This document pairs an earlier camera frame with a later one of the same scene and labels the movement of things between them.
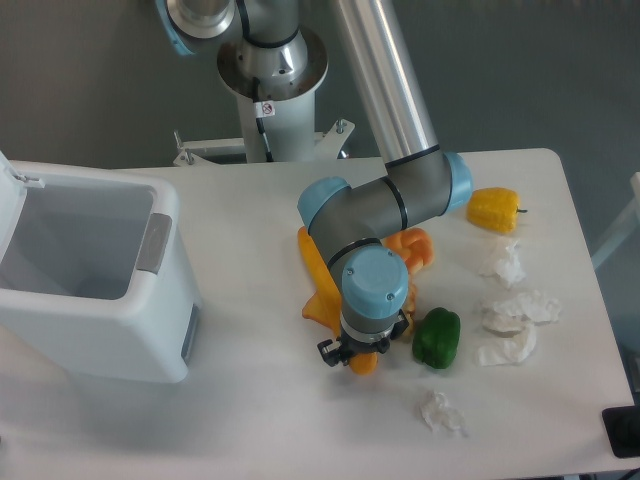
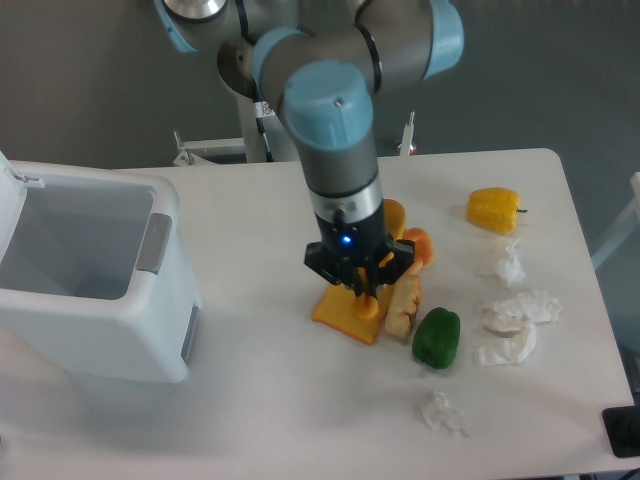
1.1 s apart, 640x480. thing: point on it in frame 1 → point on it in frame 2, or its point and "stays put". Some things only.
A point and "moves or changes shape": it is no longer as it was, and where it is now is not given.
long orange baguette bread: [362, 362] moves or changes shape
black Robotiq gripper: [350, 344] → [358, 241]
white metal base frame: [328, 144] stays put
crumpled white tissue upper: [508, 270] stays put
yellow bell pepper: [494, 209] stays put
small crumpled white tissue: [439, 416] stays put
